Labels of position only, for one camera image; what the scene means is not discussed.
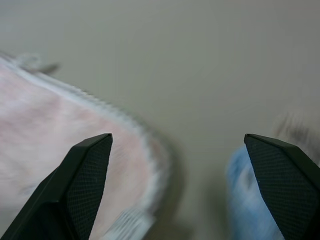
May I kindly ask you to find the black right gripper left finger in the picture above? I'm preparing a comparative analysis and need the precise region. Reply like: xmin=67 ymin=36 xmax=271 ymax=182
xmin=0 ymin=133 xmax=114 ymax=240

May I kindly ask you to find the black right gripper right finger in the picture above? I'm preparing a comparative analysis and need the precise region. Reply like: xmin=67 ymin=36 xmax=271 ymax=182
xmin=243 ymin=133 xmax=320 ymax=240

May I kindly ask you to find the blue towel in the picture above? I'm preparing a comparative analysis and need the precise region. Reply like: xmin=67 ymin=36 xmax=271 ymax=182
xmin=225 ymin=145 xmax=286 ymax=240

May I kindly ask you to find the pink towel with white edge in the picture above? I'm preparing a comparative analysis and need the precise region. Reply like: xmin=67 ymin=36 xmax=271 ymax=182
xmin=0 ymin=52 xmax=173 ymax=240

